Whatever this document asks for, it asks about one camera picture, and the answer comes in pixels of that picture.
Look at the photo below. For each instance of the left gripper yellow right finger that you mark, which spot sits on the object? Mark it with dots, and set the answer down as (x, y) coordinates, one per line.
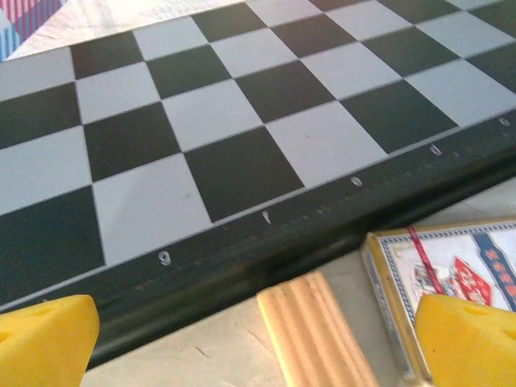
(467, 342)

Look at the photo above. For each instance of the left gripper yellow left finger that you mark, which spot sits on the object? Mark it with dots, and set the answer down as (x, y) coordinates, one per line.
(44, 342)

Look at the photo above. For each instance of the small patterned card box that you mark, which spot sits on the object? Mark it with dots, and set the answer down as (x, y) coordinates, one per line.
(439, 274)

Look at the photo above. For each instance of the small wooden block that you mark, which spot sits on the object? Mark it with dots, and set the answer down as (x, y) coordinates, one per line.
(314, 330)

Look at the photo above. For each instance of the black grey chessboard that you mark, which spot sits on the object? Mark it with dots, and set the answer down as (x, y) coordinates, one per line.
(242, 141)

